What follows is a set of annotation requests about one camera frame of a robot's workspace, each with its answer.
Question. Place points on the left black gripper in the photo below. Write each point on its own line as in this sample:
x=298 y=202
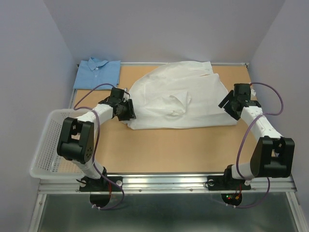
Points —
x=130 y=114

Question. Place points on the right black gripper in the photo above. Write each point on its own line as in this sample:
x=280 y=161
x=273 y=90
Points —
x=230 y=96

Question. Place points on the white long sleeve shirt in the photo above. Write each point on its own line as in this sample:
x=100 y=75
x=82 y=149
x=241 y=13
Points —
x=179 y=95

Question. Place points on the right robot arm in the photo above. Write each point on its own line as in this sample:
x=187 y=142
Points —
x=273 y=154

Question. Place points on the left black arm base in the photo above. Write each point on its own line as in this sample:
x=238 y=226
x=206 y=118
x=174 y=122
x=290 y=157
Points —
x=101 y=191

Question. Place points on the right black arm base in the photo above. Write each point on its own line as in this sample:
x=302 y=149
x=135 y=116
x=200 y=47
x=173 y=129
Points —
x=232 y=188

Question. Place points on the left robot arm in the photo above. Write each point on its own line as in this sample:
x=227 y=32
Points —
x=79 y=136

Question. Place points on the folded blue shirt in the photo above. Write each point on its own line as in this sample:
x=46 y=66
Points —
x=94 y=72

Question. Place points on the white plastic basket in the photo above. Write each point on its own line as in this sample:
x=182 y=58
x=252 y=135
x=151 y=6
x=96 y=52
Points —
x=47 y=164

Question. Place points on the metal front panel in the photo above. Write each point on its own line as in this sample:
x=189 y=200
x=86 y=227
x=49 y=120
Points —
x=279 y=212

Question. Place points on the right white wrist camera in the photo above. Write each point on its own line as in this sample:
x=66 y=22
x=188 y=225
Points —
x=253 y=93

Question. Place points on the aluminium mounting rail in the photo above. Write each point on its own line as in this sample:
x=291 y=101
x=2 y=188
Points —
x=166 y=184

